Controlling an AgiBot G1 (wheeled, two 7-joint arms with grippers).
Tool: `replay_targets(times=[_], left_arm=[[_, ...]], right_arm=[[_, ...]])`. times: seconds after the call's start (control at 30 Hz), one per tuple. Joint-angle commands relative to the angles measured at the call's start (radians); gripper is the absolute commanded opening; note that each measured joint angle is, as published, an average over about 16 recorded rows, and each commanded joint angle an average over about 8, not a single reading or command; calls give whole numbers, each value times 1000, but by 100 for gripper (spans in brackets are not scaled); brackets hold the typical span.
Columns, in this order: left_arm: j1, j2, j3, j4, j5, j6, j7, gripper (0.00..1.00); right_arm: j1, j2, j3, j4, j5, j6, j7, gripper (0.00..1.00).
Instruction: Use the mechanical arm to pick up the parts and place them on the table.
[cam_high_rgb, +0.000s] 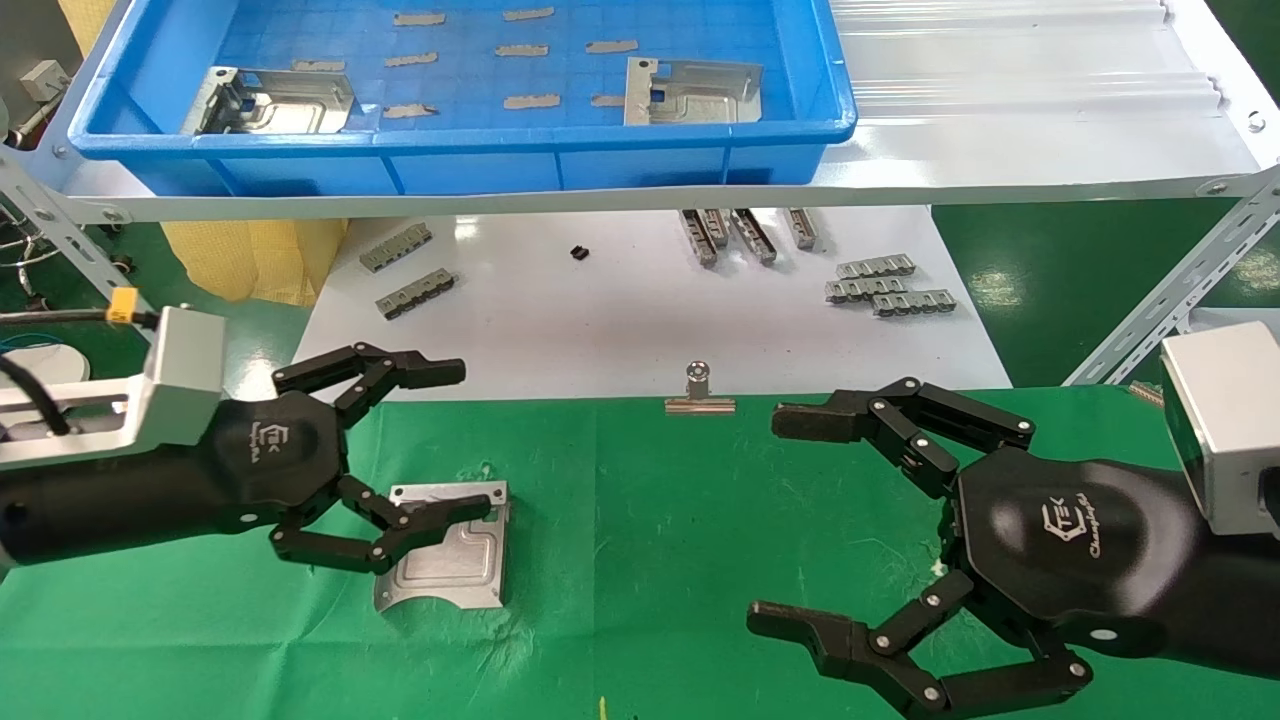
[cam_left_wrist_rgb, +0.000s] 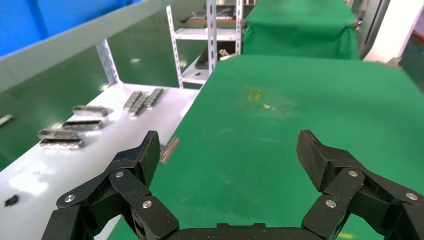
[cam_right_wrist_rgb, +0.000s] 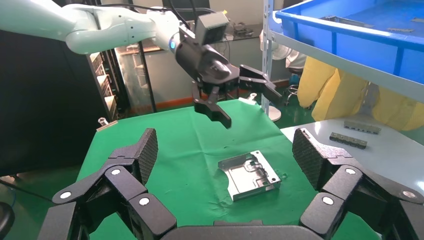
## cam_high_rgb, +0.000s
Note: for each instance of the grey metal rail part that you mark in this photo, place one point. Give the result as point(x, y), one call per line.
point(716, 226)
point(754, 235)
point(803, 228)
point(699, 238)

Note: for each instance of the green table cloth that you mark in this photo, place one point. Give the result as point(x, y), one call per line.
point(640, 520)

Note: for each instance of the blue plastic bin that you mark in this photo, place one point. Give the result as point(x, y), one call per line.
point(480, 170)

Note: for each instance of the silver binder clip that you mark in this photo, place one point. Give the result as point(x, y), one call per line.
point(699, 403)

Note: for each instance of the grey electrical box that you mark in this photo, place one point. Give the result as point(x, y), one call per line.
point(45, 80)

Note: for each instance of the small ridged metal part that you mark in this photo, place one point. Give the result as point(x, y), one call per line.
point(1148, 393)

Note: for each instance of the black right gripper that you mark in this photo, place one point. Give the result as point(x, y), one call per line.
point(1060, 540)

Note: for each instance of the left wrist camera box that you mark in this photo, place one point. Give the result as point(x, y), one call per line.
point(185, 370)

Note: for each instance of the stamped metal bracket plate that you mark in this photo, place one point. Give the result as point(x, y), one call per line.
point(460, 570)
point(700, 100)
point(290, 110)

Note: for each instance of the white metal shelf rack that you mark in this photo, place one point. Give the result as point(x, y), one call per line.
point(1000, 130)

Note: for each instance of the yellow fabric garment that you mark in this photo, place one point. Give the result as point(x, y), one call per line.
point(250, 260)

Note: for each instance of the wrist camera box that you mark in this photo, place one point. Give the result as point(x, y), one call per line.
point(1230, 420)
point(185, 370)

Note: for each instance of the grey slotted metal part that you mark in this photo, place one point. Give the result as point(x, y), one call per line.
point(876, 266)
point(396, 247)
point(914, 303)
point(415, 294)
point(865, 289)

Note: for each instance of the chrome wheeled office chair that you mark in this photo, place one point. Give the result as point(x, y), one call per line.
point(120, 263)

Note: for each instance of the white round base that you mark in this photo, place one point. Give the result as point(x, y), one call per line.
point(60, 362)

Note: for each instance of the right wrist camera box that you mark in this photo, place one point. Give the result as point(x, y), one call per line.
point(1230, 420)

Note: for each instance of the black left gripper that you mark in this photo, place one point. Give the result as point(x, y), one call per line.
point(250, 460)

